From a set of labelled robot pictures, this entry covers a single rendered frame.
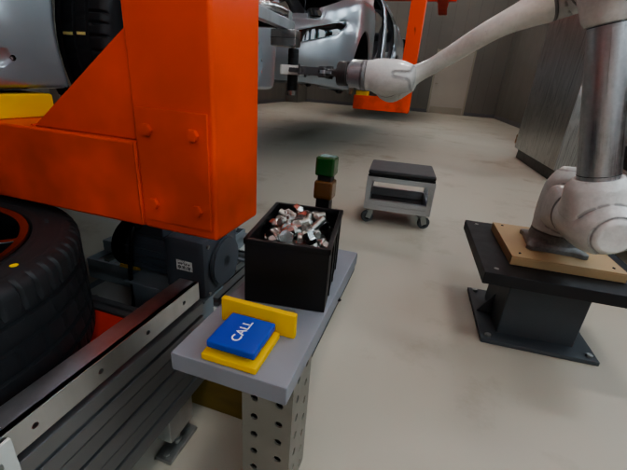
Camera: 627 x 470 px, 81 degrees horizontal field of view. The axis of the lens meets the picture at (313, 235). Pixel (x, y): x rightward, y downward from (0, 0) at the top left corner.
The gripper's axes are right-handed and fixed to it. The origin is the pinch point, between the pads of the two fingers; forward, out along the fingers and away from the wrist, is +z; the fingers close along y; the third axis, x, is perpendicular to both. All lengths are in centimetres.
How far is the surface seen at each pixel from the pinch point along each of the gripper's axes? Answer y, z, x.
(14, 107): -70, 35, -13
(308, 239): -77, -34, -27
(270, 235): -77, -27, -27
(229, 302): -87, -26, -34
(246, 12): -65, -17, 7
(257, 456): -83, -29, -73
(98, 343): -94, -5, -44
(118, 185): -76, 4, -23
